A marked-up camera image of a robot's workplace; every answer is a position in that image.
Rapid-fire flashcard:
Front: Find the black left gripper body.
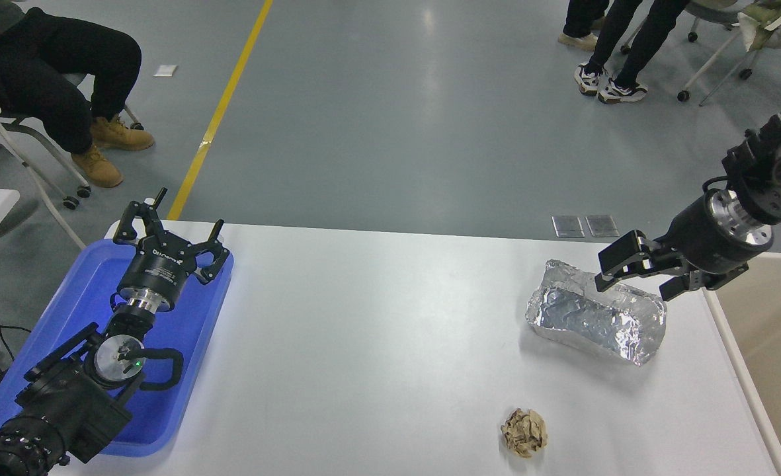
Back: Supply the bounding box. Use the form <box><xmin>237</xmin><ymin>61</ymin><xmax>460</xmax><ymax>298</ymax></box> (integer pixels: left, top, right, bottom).
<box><xmin>116</xmin><ymin>231</ymin><xmax>196</xmax><ymax>311</ymax></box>

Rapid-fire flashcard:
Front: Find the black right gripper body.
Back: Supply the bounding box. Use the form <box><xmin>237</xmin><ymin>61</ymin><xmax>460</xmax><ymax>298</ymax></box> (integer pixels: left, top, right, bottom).
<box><xmin>657</xmin><ymin>190</ymin><xmax>773</xmax><ymax>293</ymax></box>

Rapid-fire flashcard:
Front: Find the silver foil tray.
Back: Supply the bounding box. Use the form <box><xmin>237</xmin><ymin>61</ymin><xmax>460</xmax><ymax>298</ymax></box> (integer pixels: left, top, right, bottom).
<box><xmin>525</xmin><ymin>259</ymin><xmax>667</xmax><ymax>366</ymax></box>

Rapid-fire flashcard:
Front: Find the clear floor plate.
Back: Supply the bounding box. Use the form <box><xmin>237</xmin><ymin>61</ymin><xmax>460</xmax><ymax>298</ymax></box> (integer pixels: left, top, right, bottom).
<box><xmin>585</xmin><ymin>214</ymin><xmax>620</xmax><ymax>238</ymax></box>
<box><xmin>552</xmin><ymin>215</ymin><xmax>585</xmax><ymax>239</ymax></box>

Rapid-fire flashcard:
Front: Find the blue plastic tray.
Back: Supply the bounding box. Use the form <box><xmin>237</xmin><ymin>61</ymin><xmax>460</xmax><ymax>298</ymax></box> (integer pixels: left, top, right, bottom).
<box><xmin>0</xmin><ymin>238</ymin><xmax>235</xmax><ymax>458</ymax></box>

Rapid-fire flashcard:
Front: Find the large pale bin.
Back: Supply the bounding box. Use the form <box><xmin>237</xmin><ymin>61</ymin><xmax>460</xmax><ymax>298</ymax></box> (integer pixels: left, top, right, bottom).
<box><xmin>702</xmin><ymin>251</ymin><xmax>781</xmax><ymax>476</ymax></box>

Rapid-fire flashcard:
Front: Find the seated person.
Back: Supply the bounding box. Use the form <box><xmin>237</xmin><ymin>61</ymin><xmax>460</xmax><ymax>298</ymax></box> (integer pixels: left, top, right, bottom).
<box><xmin>0</xmin><ymin>0</ymin><xmax>156</xmax><ymax>189</ymax></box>

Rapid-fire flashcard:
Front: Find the crumpled tan paper ball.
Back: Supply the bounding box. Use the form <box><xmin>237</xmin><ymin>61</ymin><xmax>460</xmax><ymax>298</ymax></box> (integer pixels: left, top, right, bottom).
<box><xmin>501</xmin><ymin>408</ymin><xmax>549</xmax><ymax>458</ymax></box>

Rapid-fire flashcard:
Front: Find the person with black-white sneakers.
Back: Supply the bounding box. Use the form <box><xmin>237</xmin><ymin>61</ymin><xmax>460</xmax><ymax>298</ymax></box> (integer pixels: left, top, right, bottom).
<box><xmin>574</xmin><ymin>0</ymin><xmax>690</xmax><ymax>105</ymax></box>

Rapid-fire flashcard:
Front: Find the grey wheeled office chair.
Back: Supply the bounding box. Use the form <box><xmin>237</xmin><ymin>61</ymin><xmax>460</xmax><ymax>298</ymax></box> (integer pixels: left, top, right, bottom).
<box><xmin>620</xmin><ymin>0</ymin><xmax>748</xmax><ymax>55</ymax></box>

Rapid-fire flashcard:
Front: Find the pale green cloth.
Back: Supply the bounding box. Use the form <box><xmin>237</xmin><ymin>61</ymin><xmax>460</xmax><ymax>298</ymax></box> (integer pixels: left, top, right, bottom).
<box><xmin>737</xmin><ymin>0</ymin><xmax>781</xmax><ymax>52</ymax></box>

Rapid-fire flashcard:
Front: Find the person with tan shoes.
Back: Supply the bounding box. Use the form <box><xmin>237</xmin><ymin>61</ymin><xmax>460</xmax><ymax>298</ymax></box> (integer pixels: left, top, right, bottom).
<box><xmin>557</xmin><ymin>0</ymin><xmax>610</xmax><ymax>52</ymax></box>

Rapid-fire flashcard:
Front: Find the white-frame chair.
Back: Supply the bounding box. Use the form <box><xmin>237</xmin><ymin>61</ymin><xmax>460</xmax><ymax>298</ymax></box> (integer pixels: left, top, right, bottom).
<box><xmin>678</xmin><ymin>0</ymin><xmax>781</xmax><ymax>110</ymax></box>

